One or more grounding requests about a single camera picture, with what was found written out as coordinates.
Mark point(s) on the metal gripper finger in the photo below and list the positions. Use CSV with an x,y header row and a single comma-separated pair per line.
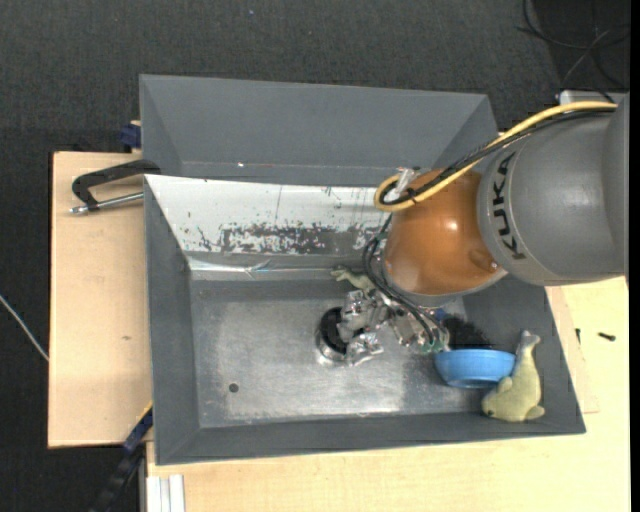
x,y
366,347
356,309

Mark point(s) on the green toy dinosaur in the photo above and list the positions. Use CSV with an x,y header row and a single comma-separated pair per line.
x,y
357,280

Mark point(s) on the black round cup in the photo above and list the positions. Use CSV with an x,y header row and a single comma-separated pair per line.
x,y
329,330

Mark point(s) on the blue bowl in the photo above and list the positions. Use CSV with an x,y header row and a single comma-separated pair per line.
x,y
472,367

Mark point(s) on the grey metal bin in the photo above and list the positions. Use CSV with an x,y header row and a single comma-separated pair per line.
x,y
280,380

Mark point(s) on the green plush seal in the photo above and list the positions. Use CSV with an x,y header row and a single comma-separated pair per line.
x,y
520,390

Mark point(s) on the small black screw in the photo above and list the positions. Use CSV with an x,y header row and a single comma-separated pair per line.
x,y
608,336

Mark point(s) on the brown cardboard board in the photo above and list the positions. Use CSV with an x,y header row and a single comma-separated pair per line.
x,y
95,310

